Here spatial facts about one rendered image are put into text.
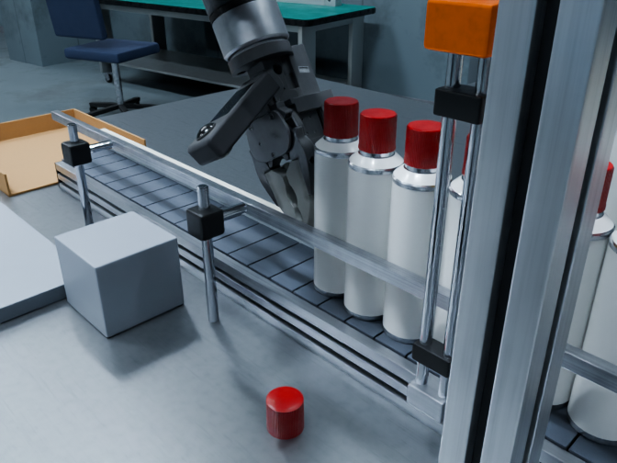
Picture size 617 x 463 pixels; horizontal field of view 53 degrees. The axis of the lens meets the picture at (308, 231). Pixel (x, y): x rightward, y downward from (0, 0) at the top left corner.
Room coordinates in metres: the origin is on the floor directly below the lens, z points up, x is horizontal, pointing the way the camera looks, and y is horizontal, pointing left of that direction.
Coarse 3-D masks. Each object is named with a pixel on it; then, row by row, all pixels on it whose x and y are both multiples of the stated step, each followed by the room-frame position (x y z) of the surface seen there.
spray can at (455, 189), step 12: (456, 180) 0.47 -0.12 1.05; (456, 192) 0.45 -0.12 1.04; (456, 204) 0.45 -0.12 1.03; (456, 216) 0.45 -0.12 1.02; (444, 228) 0.47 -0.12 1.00; (456, 228) 0.45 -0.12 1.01; (444, 240) 0.46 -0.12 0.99; (444, 252) 0.46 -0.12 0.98; (444, 264) 0.46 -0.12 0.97; (444, 276) 0.46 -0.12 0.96; (444, 312) 0.45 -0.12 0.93; (444, 324) 0.45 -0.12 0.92; (432, 336) 0.47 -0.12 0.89
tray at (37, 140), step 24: (24, 120) 1.25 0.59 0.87; (48, 120) 1.28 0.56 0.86; (96, 120) 1.24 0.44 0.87; (0, 144) 1.18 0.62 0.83; (24, 144) 1.18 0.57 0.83; (48, 144) 1.18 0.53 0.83; (144, 144) 1.11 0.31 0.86; (0, 168) 1.05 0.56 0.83; (24, 168) 1.05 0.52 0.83; (48, 168) 1.05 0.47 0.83; (24, 192) 0.95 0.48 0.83
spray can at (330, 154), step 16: (336, 96) 0.58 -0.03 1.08; (336, 112) 0.56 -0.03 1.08; (352, 112) 0.56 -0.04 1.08; (336, 128) 0.56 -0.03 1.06; (352, 128) 0.56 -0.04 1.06; (320, 144) 0.56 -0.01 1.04; (336, 144) 0.55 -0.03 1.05; (352, 144) 0.56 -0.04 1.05; (320, 160) 0.56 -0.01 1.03; (336, 160) 0.55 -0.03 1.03; (320, 176) 0.56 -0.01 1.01; (336, 176) 0.55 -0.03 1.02; (320, 192) 0.56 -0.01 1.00; (336, 192) 0.55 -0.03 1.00; (320, 208) 0.56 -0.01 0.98; (336, 208) 0.55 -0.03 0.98; (320, 224) 0.56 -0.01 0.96; (336, 224) 0.55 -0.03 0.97; (320, 256) 0.56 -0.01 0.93; (320, 272) 0.55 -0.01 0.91; (336, 272) 0.55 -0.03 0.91; (320, 288) 0.55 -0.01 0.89; (336, 288) 0.55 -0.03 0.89
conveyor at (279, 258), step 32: (96, 160) 0.97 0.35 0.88; (128, 160) 0.97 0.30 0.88; (128, 192) 0.83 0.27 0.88; (160, 192) 0.83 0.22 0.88; (192, 192) 0.83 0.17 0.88; (224, 224) 0.72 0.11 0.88; (256, 224) 0.73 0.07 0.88; (256, 256) 0.64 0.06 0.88; (288, 256) 0.64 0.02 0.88; (288, 288) 0.57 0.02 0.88; (352, 320) 0.51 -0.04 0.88; (576, 448) 0.34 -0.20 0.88; (608, 448) 0.34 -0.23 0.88
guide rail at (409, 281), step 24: (72, 120) 0.92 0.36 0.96; (120, 144) 0.81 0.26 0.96; (168, 168) 0.72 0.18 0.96; (216, 192) 0.65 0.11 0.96; (264, 216) 0.59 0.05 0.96; (288, 216) 0.58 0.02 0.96; (312, 240) 0.54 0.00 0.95; (336, 240) 0.52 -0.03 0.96; (360, 264) 0.49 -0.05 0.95; (384, 264) 0.48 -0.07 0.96; (408, 288) 0.45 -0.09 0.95; (576, 360) 0.34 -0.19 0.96; (600, 360) 0.34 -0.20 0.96; (600, 384) 0.33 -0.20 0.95
